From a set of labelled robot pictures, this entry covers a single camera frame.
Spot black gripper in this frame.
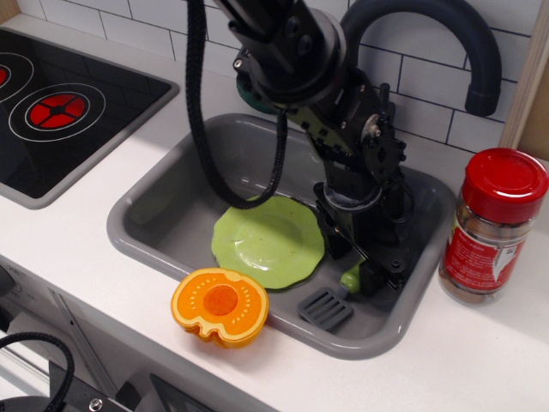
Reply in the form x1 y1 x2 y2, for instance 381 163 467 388
313 183 417 296

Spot green handled grey spatula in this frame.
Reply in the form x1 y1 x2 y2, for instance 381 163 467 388
297 263 361 331

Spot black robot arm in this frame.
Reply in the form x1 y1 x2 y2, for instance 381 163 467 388
219 1 414 296

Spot green scalloped plate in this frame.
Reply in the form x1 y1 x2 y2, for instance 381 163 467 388
211 196 325 290

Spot orange toy pumpkin half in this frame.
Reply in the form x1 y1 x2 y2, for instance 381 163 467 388
171 268 269 348

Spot red lidded spice jar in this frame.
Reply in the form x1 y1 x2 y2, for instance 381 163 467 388
438 148 548 305

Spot green toy avocado half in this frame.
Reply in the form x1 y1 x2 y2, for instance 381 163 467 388
236 77 279 115

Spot dark grey faucet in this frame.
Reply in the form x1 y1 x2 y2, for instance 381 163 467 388
341 0 503 117

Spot black toy stovetop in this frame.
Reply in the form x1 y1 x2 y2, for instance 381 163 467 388
1 28 179 209

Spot black braided cable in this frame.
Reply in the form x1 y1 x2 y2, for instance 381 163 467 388
184 0 288 210

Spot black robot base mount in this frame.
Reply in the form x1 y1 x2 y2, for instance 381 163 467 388
1 361 211 411

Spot black cable lower left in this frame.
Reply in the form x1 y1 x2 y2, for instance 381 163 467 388
0 331 75 412

